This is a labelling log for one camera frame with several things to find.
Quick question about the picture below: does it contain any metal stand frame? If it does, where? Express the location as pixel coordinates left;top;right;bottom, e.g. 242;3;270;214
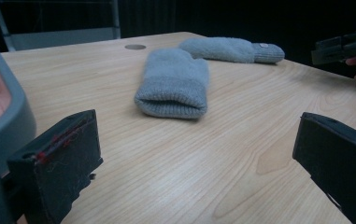
0;0;121;52

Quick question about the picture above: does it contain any grey sock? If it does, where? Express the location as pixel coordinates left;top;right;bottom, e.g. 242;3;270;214
134;48;210;119
178;36;286;64

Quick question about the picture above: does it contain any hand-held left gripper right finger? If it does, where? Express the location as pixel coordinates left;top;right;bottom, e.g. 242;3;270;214
292;111;356;224

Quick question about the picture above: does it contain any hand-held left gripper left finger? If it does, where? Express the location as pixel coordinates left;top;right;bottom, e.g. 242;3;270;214
7;108;105;224

